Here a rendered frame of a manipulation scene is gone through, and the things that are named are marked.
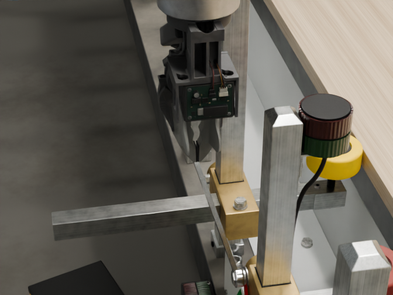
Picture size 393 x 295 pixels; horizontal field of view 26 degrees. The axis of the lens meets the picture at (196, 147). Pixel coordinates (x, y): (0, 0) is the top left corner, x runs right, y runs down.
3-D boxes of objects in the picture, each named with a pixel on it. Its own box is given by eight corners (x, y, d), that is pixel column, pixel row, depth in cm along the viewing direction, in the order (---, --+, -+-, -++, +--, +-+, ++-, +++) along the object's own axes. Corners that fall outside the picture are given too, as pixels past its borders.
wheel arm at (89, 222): (55, 246, 122) (52, 223, 120) (54, 231, 125) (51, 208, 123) (344, 211, 129) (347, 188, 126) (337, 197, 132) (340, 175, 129)
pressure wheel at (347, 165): (342, 228, 125) (350, 164, 119) (293, 211, 129) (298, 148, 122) (362, 199, 131) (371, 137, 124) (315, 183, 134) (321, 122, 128)
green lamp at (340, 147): (304, 160, 93) (305, 144, 92) (289, 131, 98) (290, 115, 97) (356, 154, 94) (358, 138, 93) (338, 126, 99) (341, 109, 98)
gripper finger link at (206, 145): (204, 182, 102) (204, 117, 97) (195, 154, 107) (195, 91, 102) (230, 179, 103) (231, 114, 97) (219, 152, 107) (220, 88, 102)
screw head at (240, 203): (234, 211, 121) (234, 205, 120) (231, 202, 123) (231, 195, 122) (249, 209, 121) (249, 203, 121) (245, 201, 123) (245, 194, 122)
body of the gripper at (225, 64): (173, 129, 95) (171, 31, 88) (162, 91, 102) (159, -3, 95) (240, 122, 96) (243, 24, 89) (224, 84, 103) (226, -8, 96)
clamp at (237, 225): (220, 242, 123) (221, 215, 120) (203, 187, 134) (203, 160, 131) (262, 237, 124) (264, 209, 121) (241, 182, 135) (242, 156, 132)
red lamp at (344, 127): (306, 141, 92) (307, 124, 91) (290, 112, 97) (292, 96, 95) (358, 136, 93) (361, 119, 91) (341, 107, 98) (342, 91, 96)
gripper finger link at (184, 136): (178, 185, 102) (177, 119, 96) (170, 157, 106) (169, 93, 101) (203, 182, 102) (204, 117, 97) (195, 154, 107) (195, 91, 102)
